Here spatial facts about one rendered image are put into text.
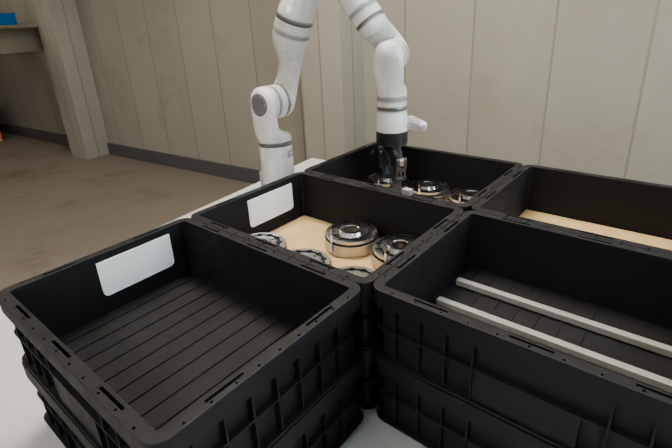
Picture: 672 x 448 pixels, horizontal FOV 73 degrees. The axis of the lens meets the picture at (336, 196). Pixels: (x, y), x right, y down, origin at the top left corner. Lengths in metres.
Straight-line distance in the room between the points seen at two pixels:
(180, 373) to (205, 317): 0.12
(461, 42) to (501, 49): 0.22
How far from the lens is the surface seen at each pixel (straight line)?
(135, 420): 0.48
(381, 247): 0.83
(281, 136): 1.24
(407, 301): 0.57
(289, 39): 1.16
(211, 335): 0.72
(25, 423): 0.91
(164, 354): 0.71
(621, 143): 2.64
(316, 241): 0.93
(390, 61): 1.03
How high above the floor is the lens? 1.25
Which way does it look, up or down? 22 degrees down
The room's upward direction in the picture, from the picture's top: 3 degrees counter-clockwise
